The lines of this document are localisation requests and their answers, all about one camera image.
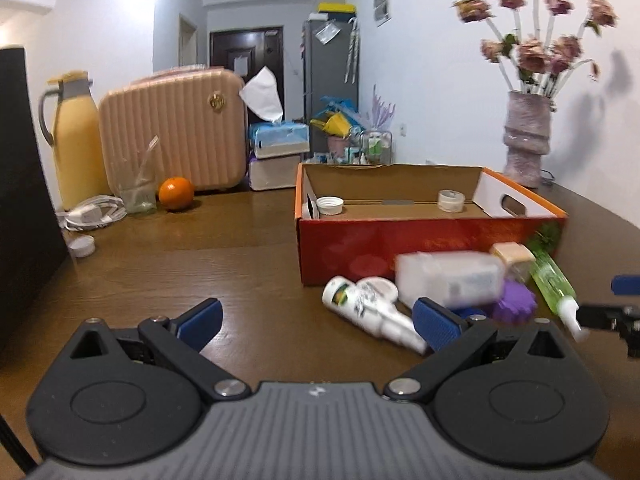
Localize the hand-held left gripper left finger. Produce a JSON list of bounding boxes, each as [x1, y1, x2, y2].
[[70, 297, 251, 403]]

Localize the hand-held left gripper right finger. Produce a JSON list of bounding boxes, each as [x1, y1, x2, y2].
[[382, 297, 568, 403]]

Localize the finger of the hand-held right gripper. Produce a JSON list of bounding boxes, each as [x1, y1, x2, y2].
[[576, 302, 640, 332], [611, 275, 640, 297]]

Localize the large white plastic bottle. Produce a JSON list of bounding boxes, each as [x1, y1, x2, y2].
[[395, 251, 507, 310]]

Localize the green spray bottle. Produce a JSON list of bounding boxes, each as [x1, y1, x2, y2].
[[527, 240, 591, 343]]

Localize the purple ridged jar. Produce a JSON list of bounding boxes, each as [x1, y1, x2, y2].
[[492, 280, 538, 323]]

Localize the small white spray bottle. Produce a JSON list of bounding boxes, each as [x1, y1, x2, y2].
[[321, 275, 432, 357]]

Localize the red cardboard box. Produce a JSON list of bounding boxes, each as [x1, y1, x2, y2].
[[295, 162, 569, 287]]

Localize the clear tape roll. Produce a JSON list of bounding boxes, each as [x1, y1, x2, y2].
[[437, 190, 466, 212]]

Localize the orange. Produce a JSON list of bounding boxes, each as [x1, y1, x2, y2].
[[158, 176, 195, 211]]

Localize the clear drinking glass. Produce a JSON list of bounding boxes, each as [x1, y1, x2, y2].
[[116, 157, 157, 217]]

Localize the small white cap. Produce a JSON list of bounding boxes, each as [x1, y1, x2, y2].
[[67, 235, 96, 258]]

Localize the white storage box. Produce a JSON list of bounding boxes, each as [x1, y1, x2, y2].
[[249, 152, 303, 192]]

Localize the clear drinking straw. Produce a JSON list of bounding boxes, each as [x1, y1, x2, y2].
[[137, 135, 160, 181]]

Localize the pink ceramic vase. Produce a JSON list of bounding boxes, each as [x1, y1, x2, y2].
[[501, 90, 553, 190]]

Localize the pink ribbed suitcase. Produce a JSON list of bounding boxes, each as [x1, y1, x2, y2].
[[98, 65, 247, 193]]

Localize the blue tissue box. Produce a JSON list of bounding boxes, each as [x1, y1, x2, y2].
[[249, 121, 311, 158]]

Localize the yellow thermos jug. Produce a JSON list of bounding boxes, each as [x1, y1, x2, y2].
[[39, 71, 112, 211]]

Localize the black paper bag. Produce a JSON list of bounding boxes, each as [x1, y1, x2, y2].
[[0, 46, 71, 366]]

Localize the white tissue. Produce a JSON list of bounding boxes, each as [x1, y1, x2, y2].
[[239, 66, 283, 125]]

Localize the bunch of dried roses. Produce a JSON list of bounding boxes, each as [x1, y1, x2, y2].
[[450, 0, 621, 98]]

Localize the dark wooden door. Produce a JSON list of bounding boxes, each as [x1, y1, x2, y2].
[[209, 28, 285, 111]]

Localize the interior doorway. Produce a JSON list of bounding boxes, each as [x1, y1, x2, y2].
[[179, 14, 198, 68]]

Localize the grey refrigerator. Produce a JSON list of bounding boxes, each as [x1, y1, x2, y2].
[[301, 16, 360, 111]]

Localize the white folded umbrella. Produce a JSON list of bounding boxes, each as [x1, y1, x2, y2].
[[344, 17, 360, 83]]

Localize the clear plastic bag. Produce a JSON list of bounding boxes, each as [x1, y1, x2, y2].
[[315, 21, 341, 45]]

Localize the white charger with cable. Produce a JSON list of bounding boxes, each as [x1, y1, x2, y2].
[[59, 195, 128, 231]]

